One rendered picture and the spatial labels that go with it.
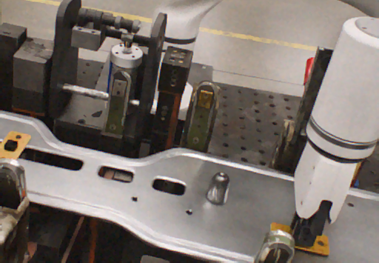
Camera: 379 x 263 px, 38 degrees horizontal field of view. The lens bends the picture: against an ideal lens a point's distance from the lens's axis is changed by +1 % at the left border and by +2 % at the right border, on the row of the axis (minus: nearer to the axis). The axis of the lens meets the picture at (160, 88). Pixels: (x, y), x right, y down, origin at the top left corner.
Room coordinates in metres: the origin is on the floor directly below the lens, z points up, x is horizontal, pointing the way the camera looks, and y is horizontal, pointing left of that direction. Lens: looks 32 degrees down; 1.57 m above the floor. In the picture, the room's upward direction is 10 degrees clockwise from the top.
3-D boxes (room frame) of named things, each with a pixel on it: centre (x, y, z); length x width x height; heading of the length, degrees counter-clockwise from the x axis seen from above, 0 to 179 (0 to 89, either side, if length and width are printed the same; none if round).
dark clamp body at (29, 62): (0.87, 0.24, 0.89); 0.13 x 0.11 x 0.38; 175
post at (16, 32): (0.90, 0.30, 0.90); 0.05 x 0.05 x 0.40; 85
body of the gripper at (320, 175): (0.58, -0.24, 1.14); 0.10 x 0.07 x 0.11; 175
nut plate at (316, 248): (0.58, -0.24, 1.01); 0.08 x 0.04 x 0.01; 85
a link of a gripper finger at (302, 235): (0.56, -0.24, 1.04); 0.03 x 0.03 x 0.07; 85
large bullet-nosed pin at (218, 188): (0.64, -0.12, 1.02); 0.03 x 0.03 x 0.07
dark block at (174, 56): (0.87, -0.02, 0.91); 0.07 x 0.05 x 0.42; 175
